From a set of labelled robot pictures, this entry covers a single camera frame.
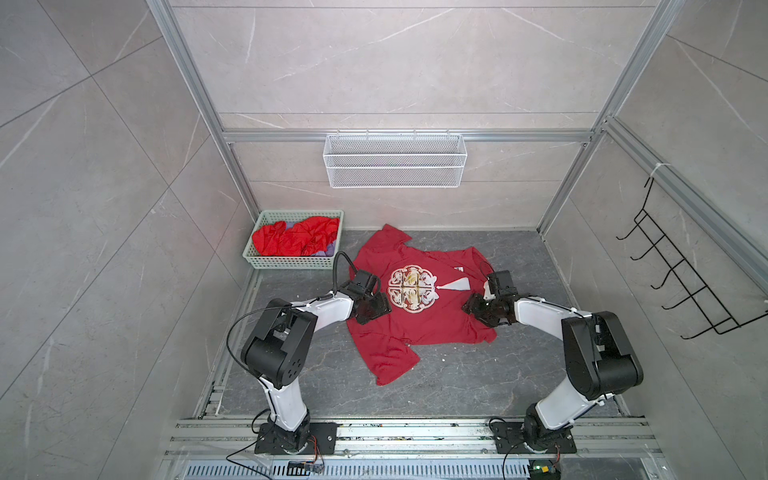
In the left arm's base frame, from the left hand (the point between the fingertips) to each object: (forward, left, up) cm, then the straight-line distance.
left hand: (385, 303), depth 96 cm
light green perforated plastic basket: (+40, +36, +2) cm, 54 cm away
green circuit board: (-45, -37, -3) cm, 59 cm away
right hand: (-2, -27, -1) cm, 28 cm away
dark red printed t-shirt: (+5, -14, -2) cm, 15 cm away
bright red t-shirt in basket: (+27, +28, +3) cm, 39 cm away
